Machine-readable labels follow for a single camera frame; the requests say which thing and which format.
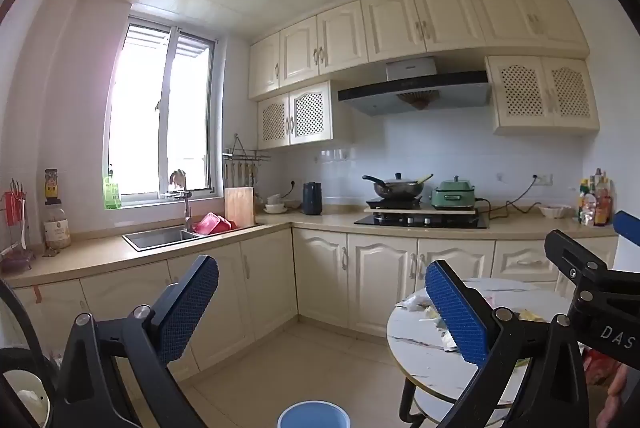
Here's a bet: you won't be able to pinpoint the black power cable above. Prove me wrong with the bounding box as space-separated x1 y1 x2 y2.
475 178 541 221

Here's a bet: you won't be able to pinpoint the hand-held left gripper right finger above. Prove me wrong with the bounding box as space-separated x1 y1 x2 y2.
424 259 591 428

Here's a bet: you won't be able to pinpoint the green electric cooker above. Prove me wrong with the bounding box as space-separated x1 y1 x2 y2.
431 176 477 210

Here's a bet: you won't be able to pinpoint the black gas hob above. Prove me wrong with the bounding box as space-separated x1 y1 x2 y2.
354 210 490 230

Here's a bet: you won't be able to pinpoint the black wok with lid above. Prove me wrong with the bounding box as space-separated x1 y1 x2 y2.
362 172 435 201

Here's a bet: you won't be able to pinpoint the black range hood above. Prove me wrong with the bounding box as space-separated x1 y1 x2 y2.
337 57 491 116

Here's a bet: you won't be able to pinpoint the black portable burner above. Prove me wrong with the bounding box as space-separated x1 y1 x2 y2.
366 195 425 210

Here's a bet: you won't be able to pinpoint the person's right hand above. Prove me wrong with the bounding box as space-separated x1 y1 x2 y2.
595 364 630 428

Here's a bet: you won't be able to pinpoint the dark bottle yellow label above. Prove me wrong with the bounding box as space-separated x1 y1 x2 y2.
44 168 61 204

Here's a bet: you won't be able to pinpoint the blue plastic bin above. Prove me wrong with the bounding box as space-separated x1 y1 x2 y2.
277 400 351 428

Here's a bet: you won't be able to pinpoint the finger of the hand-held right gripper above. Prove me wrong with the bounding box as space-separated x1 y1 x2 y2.
544 229 640 305
612 210 640 250

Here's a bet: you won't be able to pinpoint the wall utensil rack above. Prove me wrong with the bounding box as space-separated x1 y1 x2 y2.
222 134 273 189

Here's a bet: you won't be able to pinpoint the red plastic basin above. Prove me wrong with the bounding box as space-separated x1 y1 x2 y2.
194 212 237 236

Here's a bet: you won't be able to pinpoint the cream base cabinets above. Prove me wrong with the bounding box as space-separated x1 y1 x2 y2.
0 228 621 409

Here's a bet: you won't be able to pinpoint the red plastic bag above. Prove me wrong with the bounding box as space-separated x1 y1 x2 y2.
582 348 618 386

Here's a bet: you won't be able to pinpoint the cream wall cabinets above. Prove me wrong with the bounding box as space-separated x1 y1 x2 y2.
248 0 591 101

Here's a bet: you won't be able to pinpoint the crumpled clear plastic bag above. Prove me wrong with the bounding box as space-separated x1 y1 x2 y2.
421 307 458 352

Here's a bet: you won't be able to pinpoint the small lattice door cabinet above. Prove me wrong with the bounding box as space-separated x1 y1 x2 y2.
257 80 353 150

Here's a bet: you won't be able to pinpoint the steel kitchen sink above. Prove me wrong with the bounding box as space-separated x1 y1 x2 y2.
122 227 206 253

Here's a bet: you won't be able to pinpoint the round white marble table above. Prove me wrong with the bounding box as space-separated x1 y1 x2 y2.
386 277 591 428

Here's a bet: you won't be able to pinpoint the black electric kettle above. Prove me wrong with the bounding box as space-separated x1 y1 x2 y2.
303 181 323 215

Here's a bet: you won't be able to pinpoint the wide lattice door cabinet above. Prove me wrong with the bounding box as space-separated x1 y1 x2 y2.
485 54 601 136

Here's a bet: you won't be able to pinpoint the clear glass jar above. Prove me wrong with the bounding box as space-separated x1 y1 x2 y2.
43 203 72 250

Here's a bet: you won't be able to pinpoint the sliding glass window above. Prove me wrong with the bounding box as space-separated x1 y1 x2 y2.
103 15 221 209

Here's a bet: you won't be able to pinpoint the red handled utensils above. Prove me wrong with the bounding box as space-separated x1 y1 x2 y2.
4 178 28 251

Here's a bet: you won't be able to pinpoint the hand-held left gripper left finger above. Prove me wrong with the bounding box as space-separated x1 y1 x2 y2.
52 254 221 428

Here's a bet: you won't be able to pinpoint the green dish soap bottle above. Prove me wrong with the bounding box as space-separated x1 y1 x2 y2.
103 168 122 210

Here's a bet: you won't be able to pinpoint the wooden cutting board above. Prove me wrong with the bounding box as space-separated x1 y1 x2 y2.
224 186 257 226

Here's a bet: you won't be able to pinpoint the steel faucet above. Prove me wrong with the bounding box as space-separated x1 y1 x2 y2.
169 168 193 233

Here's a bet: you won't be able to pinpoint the black curved frame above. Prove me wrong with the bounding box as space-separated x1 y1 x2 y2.
0 278 66 428

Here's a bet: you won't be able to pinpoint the group of condiment bottles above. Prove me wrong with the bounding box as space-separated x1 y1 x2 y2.
577 168 615 227

